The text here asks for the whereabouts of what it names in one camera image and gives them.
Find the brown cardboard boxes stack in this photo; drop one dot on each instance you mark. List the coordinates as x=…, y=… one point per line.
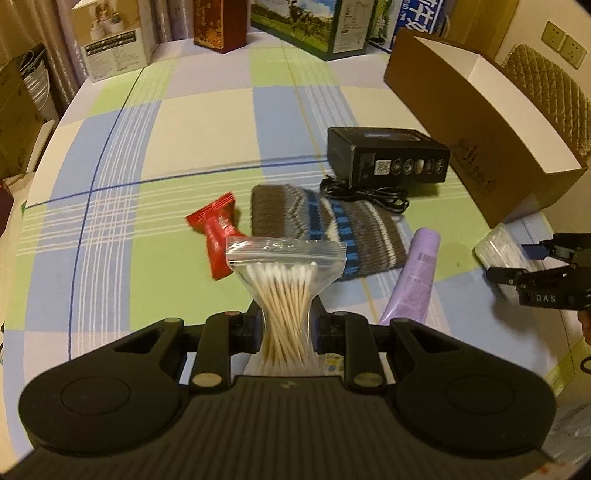
x=26, y=105

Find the brown blue knitted sock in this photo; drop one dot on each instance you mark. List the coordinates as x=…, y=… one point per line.
x=370, y=233

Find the clear plastic packet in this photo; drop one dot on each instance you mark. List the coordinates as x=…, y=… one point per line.
x=500, y=249

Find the wall socket panel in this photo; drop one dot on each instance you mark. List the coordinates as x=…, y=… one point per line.
x=566, y=46

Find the cotton swabs plastic bag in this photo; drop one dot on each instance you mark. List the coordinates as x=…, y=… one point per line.
x=283, y=276

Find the dark red box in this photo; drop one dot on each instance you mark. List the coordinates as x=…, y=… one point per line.
x=220, y=25

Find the blue white carton box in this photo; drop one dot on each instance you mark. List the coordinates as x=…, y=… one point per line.
x=425, y=16

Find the white product box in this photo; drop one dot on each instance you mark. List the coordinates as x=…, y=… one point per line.
x=114, y=36

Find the black product box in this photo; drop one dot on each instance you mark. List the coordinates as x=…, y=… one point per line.
x=373, y=157

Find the beige curtain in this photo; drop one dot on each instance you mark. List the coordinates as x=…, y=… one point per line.
x=26, y=24

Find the large brown cardboard box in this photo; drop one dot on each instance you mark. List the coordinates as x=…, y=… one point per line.
x=508, y=153

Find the checkered bed sheet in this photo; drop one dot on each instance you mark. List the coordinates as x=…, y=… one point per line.
x=99, y=245

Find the green milk carton box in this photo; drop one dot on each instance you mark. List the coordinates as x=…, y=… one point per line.
x=328, y=29

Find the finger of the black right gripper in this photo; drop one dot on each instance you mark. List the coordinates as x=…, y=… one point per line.
x=571, y=248
x=508, y=275

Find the red snack packet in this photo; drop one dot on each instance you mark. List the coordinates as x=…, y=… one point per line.
x=216, y=221

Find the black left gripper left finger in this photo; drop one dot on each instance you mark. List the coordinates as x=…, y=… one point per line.
x=222, y=336

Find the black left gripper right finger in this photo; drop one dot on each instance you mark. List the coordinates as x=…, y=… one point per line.
x=358, y=342

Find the purple tube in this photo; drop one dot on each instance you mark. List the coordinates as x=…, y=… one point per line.
x=412, y=294

